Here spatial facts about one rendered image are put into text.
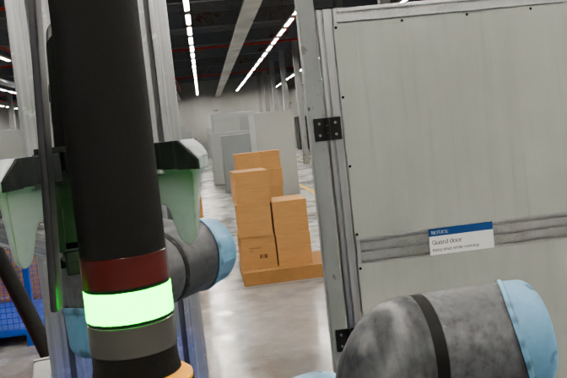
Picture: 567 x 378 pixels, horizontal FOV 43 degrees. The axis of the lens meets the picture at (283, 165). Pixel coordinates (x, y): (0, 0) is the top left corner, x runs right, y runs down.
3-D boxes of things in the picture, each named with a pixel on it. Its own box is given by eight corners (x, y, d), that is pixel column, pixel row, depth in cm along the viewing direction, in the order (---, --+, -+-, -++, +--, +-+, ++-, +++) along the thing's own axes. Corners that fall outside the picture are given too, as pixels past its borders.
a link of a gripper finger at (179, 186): (257, 244, 38) (171, 235, 45) (245, 132, 38) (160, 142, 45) (207, 256, 36) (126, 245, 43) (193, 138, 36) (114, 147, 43)
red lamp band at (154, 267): (108, 296, 26) (104, 262, 26) (67, 287, 28) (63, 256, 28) (186, 276, 28) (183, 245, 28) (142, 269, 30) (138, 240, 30)
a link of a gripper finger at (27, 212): (17, 285, 33) (88, 250, 43) (0, 159, 33) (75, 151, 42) (-46, 291, 34) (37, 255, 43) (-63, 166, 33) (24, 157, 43)
